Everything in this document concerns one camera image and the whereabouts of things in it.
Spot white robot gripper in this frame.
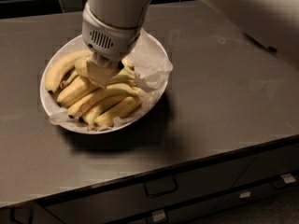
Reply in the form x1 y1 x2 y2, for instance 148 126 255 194
82 4 141 89

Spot short banana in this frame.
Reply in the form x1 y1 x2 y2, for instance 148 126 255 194
75 57 93 78

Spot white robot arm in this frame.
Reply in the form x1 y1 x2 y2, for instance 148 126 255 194
80 0 299 88

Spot back right banana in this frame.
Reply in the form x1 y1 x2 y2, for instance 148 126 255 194
121 59 135 70

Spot long middle banana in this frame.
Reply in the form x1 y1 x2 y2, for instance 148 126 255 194
56 65 137 107

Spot lower middle banana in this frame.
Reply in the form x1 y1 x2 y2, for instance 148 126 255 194
67 83 137 119

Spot small hidden banana left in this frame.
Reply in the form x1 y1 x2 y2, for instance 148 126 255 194
60 69 78 89

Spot leftmost curved banana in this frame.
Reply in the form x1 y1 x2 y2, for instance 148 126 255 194
44 50 91 94

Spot bottom front banana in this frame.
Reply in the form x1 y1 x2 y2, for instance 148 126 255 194
93 96 142 130

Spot banana under front pair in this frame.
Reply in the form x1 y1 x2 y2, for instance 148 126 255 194
79 95 126 130

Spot white bowl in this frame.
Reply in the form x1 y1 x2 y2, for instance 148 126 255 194
39 29 173 134

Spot white paper liner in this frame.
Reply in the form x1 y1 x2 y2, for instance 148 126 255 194
40 31 173 134

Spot grey drawer front middle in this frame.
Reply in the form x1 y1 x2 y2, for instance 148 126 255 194
48 158 252 224

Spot grey drawer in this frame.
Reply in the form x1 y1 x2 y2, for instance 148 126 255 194
235 144 299 187
48 158 252 224

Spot white label bottom drawer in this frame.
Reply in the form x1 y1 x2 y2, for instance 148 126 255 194
151 210 167 223

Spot white label drawer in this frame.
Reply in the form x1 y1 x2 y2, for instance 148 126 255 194
151 210 167 223
281 174 296 184

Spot grey drawer front right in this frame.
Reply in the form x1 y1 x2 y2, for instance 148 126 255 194
235 144 299 187

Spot white label on drawer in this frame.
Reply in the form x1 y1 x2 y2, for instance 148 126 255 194
239 191 251 199

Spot white label right drawer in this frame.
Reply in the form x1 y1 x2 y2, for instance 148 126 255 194
281 174 296 184

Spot black drawer handle middle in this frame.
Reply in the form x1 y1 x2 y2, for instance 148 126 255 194
144 176 178 198

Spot black drawer handle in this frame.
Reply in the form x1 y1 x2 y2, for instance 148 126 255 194
271 177 297 189
144 176 178 198

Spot black handle left drawer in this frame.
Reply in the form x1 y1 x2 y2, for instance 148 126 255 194
8 207 33 224

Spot black drawer handle right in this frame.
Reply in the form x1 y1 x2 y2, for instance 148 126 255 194
271 177 297 189

